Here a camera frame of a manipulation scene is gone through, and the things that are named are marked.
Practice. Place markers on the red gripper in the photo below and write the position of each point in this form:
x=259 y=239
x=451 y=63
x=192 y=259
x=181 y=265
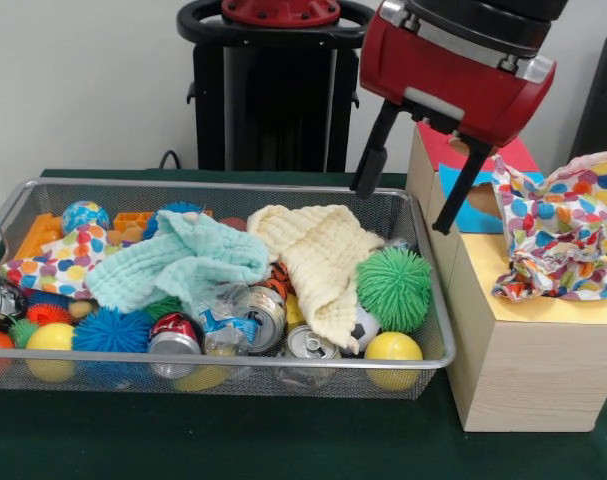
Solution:
x=448 y=85

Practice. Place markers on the blue spiky ball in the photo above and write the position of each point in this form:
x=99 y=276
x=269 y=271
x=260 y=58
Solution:
x=110 y=332

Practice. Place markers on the mint waffle cloth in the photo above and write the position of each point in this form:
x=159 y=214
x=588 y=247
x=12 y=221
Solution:
x=133 y=270

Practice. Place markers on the green spiky ball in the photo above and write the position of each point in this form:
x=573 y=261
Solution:
x=395 y=290

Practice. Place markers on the blue globe ball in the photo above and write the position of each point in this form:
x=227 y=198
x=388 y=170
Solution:
x=85 y=216

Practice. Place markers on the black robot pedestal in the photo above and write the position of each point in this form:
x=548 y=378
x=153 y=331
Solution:
x=208 y=110

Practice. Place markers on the orange building block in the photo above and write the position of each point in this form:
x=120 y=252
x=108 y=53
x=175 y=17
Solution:
x=38 y=232

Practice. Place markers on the dark green table cloth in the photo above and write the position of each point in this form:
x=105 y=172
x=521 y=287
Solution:
x=233 y=440

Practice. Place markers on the wooden box with three holes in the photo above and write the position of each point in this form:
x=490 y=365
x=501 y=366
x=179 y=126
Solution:
x=533 y=380

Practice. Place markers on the yellow ball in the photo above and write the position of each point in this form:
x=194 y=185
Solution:
x=393 y=350
x=50 y=337

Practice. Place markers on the cream waffle cloth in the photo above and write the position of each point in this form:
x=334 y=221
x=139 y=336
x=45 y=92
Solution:
x=323 y=250

